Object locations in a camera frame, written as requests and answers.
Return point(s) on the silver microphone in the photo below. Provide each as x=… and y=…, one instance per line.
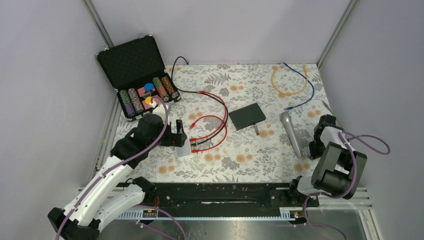
x=286, y=120

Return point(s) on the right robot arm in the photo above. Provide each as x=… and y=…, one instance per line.
x=340, y=166

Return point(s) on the black poker chip case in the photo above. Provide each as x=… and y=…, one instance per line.
x=131, y=65

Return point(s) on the clear dealer button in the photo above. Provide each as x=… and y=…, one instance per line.
x=146, y=94

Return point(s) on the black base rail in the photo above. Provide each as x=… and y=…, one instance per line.
x=221, y=200

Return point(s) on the blue round chip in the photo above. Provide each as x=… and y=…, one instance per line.
x=149, y=86

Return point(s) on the white router box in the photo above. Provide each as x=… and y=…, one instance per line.
x=185, y=151

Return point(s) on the small metal coupler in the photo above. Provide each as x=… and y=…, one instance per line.
x=257, y=131

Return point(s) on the black network switch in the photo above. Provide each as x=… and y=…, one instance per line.
x=247, y=116

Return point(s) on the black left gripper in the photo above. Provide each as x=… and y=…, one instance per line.
x=175, y=139

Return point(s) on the yellow round chip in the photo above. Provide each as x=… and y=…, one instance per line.
x=148, y=100

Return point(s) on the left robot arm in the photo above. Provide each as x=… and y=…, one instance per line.
x=89, y=213

